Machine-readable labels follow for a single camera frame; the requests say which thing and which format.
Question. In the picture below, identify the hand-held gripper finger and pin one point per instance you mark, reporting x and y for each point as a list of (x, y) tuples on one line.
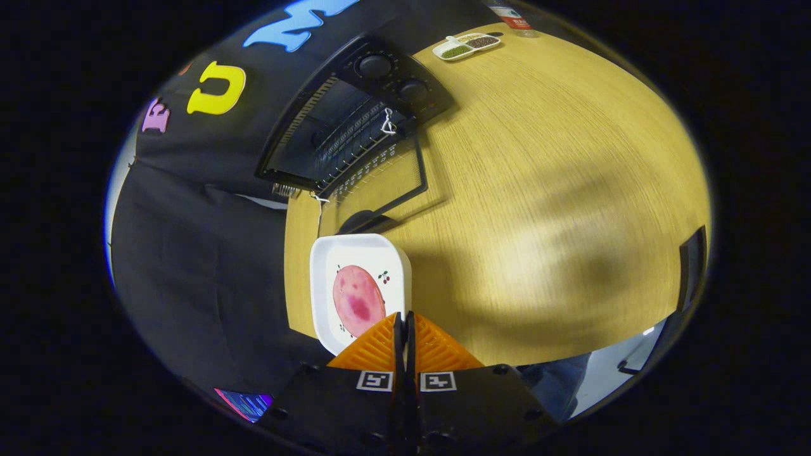
[(410, 361), (399, 361)]

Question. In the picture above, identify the colourful lit screen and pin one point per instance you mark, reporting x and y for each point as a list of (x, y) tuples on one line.
[(247, 405)]

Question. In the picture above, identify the black toaster oven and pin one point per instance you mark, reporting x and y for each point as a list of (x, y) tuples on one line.
[(380, 66)]

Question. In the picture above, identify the clear bottle red label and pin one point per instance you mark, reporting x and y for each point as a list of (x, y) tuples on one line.
[(514, 19)]

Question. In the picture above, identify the black backdrop cloth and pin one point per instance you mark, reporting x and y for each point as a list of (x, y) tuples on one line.
[(190, 285)]

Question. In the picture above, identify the white divided bean dish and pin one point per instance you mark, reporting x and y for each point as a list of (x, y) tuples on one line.
[(466, 47)]

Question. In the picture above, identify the pink ham slice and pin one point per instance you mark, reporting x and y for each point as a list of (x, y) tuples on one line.
[(358, 301)]

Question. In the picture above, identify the dark chair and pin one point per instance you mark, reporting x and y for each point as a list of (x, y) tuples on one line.
[(692, 266)]

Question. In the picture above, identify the white square food plate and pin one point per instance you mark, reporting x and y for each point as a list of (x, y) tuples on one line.
[(355, 250)]

